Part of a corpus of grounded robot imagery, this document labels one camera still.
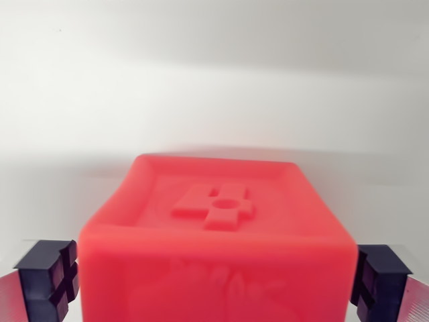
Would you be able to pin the red embossed cube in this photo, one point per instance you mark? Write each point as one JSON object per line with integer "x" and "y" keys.
{"x": 214, "y": 261}

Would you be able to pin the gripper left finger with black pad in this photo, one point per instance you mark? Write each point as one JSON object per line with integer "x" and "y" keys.
{"x": 37, "y": 281}

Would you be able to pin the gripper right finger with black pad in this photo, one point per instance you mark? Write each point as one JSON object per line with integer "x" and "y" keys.
{"x": 388, "y": 285}

